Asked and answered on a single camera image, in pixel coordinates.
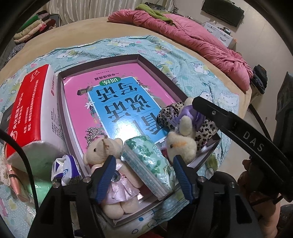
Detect person's right forearm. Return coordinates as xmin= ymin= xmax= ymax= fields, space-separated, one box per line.
xmin=256 ymin=194 xmax=290 ymax=238

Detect small blue and white packet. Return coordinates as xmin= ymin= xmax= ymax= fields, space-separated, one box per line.
xmin=51 ymin=154 xmax=81 ymax=186

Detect pink and blue book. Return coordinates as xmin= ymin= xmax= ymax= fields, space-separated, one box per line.
xmin=63 ymin=63 xmax=181 ymax=183

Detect green patterned tissue packet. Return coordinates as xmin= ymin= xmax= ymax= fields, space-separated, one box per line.
xmin=121 ymin=135 xmax=177 ymax=200

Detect cream plush with purple dress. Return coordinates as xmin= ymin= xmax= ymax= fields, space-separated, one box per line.
xmin=166 ymin=97 xmax=206 ymax=164

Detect white drawer cabinet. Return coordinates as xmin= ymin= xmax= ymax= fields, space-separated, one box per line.
xmin=204 ymin=22 xmax=236 ymax=48

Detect red and white tissue box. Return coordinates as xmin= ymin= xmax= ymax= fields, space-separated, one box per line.
xmin=5 ymin=64 xmax=67 ymax=176

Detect dark shallow box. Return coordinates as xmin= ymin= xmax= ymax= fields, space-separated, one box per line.
xmin=57 ymin=54 xmax=221 ymax=227

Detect stack of folded clothes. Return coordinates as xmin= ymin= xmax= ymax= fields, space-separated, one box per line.
xmin=12 ymin=12 xmax=58 ymax=45

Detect cream bear plush pink dress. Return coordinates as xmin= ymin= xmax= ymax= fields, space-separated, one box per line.
xmin=83 ymin=127 xmax=143 ymax=217

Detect person's right hand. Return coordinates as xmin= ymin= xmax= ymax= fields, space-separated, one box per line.
xmin=237 ymin=160 xmax=252 ymax=195

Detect black cable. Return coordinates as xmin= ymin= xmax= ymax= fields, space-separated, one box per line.
xmin=0 ymin=129 xmax=40 ymax=209

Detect pink quilt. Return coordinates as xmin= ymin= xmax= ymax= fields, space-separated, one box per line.
xmin=107 ymin=9 xmax=254 ymax=92

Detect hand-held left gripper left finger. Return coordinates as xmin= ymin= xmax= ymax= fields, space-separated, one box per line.
xmin=27 ymin=156 xmax=116 ymax=238

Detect green egg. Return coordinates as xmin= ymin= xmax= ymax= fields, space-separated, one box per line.
xmin=24 ymin=175 xmax=54 ymax=204

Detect leopard print scrunchie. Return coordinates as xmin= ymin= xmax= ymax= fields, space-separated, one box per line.
xmin=158 ymin=102 xmax=218 ymax=151

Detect black wall television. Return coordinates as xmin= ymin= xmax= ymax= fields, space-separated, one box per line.
xmin=201 ymin=0 xmax=244 ymax=28

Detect white curtains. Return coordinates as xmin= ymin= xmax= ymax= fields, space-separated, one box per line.
xmin=48 ymin=0 xmax=142 ymax=21

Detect bed with tan sheet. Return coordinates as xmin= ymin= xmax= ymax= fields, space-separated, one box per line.
xmin=0 ymin=17 xmax=253 ymax=161

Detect green cloth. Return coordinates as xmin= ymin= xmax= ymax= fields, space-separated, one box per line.
xmin=135 ymin=3 xmax=174 ymax=24

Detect teal cartoon printed blanket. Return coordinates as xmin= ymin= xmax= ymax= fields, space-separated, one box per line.
xmin=0 ymin=34 xmax=240 ymax=238

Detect dark blue cloth bundle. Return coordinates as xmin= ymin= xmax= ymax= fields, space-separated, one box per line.
xmin=251 ymin=64 xmax=268 ymax=94

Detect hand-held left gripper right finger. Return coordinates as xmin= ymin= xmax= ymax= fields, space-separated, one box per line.
xmin=167 ymin=156 xmax=261 ymax=238

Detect floral patterned cloth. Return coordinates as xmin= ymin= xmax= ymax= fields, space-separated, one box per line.
xmin=8 ymin=43 xmax=25 ymax=57

